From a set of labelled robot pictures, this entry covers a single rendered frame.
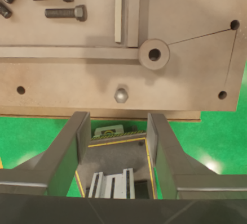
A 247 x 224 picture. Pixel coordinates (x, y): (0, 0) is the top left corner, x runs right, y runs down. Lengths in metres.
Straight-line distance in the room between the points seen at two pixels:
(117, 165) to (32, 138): 0.94
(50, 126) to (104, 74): 1.71
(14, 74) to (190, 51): 0.26
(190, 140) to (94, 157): 0.97
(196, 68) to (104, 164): 1.43
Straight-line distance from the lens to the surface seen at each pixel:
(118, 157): 1.59
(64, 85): 0.28
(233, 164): 2.35
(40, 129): 2.00
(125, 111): 0.42
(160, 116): 0.15
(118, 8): 0.26
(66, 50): 0.26
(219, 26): 0.29
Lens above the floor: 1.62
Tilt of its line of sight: 73 degrees down
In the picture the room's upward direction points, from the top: 178 degrees counter-clockwise
